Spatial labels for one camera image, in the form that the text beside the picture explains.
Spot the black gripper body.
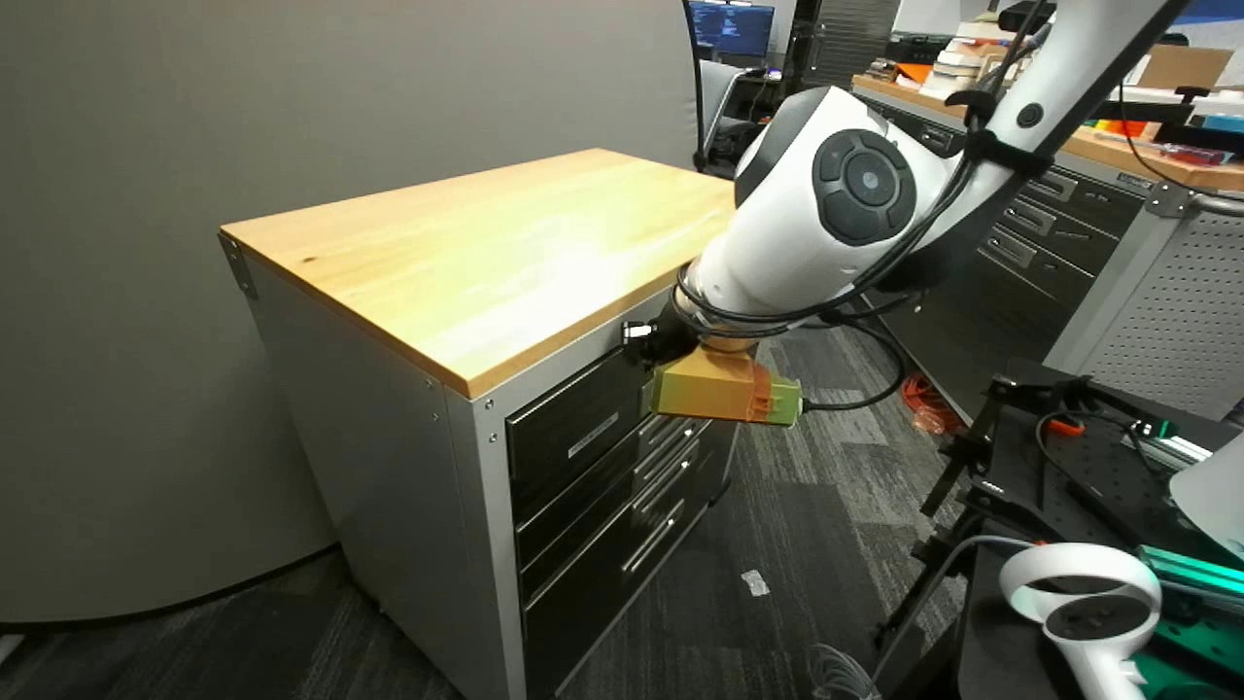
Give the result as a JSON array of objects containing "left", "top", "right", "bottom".
[{"left": 617, "top": 292, "right": 732, "bottom": 371}]

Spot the grey metal tool drawer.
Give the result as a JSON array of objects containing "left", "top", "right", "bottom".
[{"left": 503, "top": 339, "right": 657, "bottom": 533}]

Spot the black lower drawer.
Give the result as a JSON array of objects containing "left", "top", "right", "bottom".
[
  {"left": 508, "top": 384, "right": 745, "bottom": 615},
  {"left": 516, "top": 443, "right": 745, "bottom": 700}
]

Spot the grey cabinet with wooden top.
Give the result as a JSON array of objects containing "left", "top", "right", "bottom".
[{"left": 215, "top": 145, "right": 745, "bottom": 700}]

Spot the black office chair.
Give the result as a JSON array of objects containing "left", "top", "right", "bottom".
[{"left": 696, "top": 55, "right": 788, "bottom": 178}]

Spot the orange floor object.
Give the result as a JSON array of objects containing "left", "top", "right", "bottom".
[{"left": 898, "top": 373, "right": 971, "bottom": 443}]

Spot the black tripod stand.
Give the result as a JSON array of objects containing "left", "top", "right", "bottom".
[{"left": 869, "top": 371, "right": 1105, "bottom": 654}]

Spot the dark grey filing cabinet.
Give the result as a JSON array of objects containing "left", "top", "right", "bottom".
[{"left": 969, "top": 164, "right": 1155, "bottom": 348}]

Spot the stack of books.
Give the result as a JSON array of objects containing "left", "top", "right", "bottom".
[{"left": 921, "top": 12, "right": 1031, "bottom": 98}]

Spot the white VR controller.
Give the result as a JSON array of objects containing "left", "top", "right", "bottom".
[{"left": 991, "top": 539, "right": 1166, "bottom": 700}]

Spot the wooden desk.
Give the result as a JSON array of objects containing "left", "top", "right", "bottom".
[{"left": 849, "top": 72, "right": 1244, "bottom": 204}]

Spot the grey perforated metal panel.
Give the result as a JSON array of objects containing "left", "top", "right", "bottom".
[{"left": 1041, "top": 191, "right": 1244, "bottom": 425}]

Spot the silver teal tool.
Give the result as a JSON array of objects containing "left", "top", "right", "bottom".
[{"left": 1118, "top": 414, "right": 1217, "bottom": 475}]

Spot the teal metal bar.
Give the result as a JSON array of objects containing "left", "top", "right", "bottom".
[{"left": 1134, "top": 540, "right": 1244, "bottom": 605}]

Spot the white curved shade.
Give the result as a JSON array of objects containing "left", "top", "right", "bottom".
[{"left": 1161, "top": 430, "right": 1244, "bottom": 563}]

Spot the cardboard box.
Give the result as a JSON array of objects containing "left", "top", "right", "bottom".
[{"left": 1134, "top": 40, "right": 1238, "bottom": 98}]

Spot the green tool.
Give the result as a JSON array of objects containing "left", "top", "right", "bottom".
[{"left": 1127, "top": 605, "right": 1244, "bottom": 688}]

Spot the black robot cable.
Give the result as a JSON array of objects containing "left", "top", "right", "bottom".
[{"left": 666, "top": 0, "right": 1177, "bottom": 421}]

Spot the red ring clamp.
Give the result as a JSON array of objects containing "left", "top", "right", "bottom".
[{"left": 1035, "top": 405, "right": 1098, "bottom": 448}]

